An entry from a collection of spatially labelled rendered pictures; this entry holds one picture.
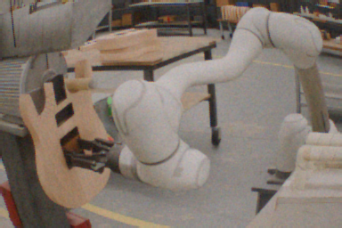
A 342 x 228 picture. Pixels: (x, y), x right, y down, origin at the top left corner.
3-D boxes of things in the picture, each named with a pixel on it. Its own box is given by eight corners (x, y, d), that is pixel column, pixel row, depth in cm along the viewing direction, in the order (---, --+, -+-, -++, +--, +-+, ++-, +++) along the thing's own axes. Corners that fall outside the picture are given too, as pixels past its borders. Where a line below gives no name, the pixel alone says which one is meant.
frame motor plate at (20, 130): (-14, 126, 171) (-15, 118, 170) (15, 110, 190) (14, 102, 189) (22, 137, 152) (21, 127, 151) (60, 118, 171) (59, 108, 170)
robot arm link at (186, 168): (165, 161, 135) (143, 124, 126) (221, 167, 126) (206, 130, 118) (147, 193, 129) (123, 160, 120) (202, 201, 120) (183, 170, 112)
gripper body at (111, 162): (122, 181, 130) (95, 174, 135) (140, 166, 136) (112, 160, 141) (114, 155, 127) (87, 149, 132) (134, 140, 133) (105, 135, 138)
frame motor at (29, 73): (-13, 120, 168) (-18, 62, 160) (21, 103, 189) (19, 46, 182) (33, 134, 146) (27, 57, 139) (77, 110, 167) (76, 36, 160)
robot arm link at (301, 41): (316, 142, 197) (347, 146, 184) (305, 172, 190) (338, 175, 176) (271, 2, 148) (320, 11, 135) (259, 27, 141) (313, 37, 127)
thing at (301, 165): (290, 195, 95) (295, 155, 93) (294, 189, 98) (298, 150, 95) (301, 195, 94) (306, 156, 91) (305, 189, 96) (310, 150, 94)
